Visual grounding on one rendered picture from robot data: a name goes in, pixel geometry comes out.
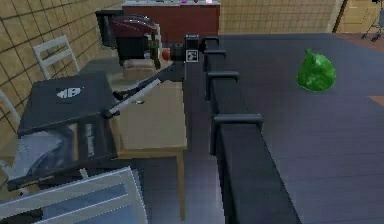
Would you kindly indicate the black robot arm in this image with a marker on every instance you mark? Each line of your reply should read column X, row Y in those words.
column 240, row 160

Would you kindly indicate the green garbage bag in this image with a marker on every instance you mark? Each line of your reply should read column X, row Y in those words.
column 316, row 71

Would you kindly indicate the grey tripod stand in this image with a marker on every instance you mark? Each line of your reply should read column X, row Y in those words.
column 376, row 26

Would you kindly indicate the red brown counter cabinet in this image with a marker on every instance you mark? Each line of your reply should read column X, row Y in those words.
column 173, row 20

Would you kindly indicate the small grey disc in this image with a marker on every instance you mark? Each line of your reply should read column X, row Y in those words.
column 138, row 101

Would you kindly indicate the red apple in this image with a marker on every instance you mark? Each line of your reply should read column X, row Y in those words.
column 165, row 54

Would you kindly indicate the black laptop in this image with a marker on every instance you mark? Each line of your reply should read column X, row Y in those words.
column 63, row 100

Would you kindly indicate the light wooden table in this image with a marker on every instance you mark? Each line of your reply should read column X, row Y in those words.
column 156, row 120

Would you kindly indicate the beige box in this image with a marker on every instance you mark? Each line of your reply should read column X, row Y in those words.
column 138, row 69

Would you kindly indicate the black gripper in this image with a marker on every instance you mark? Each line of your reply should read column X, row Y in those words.
column 176, row 66

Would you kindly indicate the dark green bottle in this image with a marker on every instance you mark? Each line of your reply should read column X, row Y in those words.
column 154, row 50

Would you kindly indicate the black maroon appliance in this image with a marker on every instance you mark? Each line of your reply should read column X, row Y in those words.
column 130, row 40

